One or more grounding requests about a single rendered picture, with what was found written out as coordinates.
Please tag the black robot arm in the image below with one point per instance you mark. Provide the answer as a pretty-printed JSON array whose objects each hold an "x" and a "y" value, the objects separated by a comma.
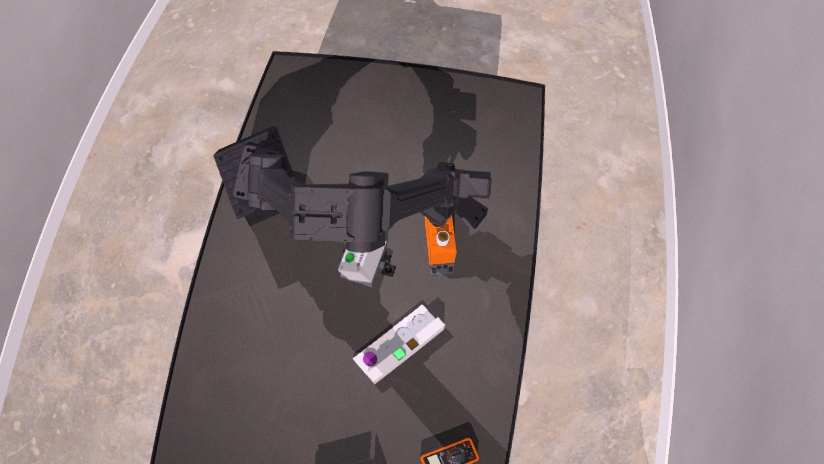
[{"x": 366, "y": 207}]

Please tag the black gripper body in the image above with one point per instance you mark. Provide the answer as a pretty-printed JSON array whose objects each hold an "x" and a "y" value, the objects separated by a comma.
[{"x": 435, "y": 216}]

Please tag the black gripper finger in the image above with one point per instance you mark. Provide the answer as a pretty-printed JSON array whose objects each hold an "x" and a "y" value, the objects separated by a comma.
[{"x": 435, "y": 224}]

